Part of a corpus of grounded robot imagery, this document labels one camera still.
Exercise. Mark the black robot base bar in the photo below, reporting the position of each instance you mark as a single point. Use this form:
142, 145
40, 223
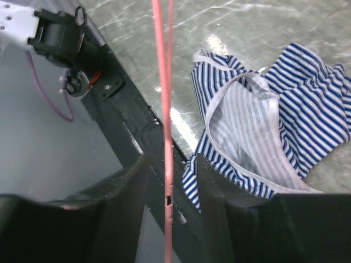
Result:
133, 130

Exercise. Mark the blue white striped tank top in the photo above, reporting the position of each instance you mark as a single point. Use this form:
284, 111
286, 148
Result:
265, 132

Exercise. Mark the pink hanger of blue top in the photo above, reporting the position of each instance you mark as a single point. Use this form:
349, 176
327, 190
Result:
164, 55

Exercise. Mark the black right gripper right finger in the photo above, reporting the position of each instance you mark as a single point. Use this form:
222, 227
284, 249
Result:
240, 227

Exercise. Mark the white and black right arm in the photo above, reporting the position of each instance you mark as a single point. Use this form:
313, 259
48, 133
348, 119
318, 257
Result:
66, 40

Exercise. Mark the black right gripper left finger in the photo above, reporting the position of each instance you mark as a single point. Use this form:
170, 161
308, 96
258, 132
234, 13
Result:
98, 224

